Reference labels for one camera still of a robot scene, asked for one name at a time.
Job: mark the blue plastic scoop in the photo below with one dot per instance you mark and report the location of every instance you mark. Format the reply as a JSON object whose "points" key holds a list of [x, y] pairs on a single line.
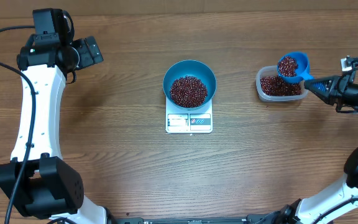
{"points": [[303, 70]]}

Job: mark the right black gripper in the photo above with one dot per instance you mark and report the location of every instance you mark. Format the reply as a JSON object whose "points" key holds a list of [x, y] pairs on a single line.
{"points": [[337, 91]]}

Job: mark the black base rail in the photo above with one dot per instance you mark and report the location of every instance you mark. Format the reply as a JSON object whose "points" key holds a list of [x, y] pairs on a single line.
{"points": [[252, 218]]}

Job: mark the clear plastic container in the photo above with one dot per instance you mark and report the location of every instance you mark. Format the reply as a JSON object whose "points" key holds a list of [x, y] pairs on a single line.
{"points": [[271, 71]]}

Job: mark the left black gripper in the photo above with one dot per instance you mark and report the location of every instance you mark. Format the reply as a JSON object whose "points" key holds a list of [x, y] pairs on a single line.
{"points": [[89, 58]]}

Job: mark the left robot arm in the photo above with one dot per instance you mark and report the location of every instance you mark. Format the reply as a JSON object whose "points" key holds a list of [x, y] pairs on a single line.
{"points": [[36, 180]]}

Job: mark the red beans in bowl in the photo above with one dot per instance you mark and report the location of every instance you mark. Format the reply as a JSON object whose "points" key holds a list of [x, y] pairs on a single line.
{"points": [[188, 92]]}

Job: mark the white digital kitchen scale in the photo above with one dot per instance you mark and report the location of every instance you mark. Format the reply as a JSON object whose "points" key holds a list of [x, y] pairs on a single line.
{"points": [[180, 120]]}

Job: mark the blue bowl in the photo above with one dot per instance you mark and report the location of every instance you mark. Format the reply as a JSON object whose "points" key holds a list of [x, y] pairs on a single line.
{"points": [[190, 68]]}

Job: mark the red beans in scoop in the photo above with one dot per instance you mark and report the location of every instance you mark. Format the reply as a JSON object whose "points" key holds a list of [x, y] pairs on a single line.
{"points": [[287, 66]]}

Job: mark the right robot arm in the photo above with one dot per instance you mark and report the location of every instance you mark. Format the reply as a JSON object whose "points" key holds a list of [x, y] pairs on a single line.
{"points": [[341, 196]]}

